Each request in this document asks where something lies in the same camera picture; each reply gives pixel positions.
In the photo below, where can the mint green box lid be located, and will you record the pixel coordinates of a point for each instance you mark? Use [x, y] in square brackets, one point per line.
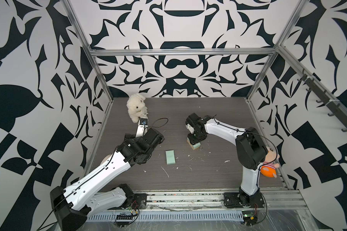
[193, 146]

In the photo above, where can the right electronics board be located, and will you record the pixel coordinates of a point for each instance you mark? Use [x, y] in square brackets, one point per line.
[249, 218]

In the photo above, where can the orange plush doll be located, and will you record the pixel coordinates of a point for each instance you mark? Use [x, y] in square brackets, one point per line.
[269, 165]

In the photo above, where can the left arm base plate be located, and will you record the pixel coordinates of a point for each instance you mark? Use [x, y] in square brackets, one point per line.
[137, 201]

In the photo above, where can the mint green box left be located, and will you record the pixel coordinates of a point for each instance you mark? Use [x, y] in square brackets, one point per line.
[170, 157]

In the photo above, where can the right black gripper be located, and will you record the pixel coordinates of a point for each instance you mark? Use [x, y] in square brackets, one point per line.
[192, 140]

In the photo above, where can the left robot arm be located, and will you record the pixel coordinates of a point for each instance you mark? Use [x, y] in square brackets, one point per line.
[73, 205]

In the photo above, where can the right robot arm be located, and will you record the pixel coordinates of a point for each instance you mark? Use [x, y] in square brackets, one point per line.
[251, 149]

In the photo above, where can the white plush bunny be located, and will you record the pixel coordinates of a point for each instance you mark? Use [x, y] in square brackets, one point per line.
[136, 107]

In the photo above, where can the left electronics board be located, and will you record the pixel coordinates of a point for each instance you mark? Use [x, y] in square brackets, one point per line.
[122, 220]

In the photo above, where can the beige round clock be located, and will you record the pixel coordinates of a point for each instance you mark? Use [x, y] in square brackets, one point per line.
[105, 159]

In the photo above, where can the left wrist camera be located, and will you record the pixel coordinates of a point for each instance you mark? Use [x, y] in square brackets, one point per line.
[142, 127]

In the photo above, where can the electronics board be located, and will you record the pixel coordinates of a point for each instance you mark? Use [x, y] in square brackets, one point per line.
[249, 218]
[122, 220]

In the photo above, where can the wall hook rack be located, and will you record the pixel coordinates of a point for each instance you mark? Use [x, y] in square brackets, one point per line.
[326, 98]

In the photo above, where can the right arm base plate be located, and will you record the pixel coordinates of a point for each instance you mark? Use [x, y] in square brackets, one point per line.
[242, 200]

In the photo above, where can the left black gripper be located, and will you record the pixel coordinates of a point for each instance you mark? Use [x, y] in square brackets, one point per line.
[132, 139]

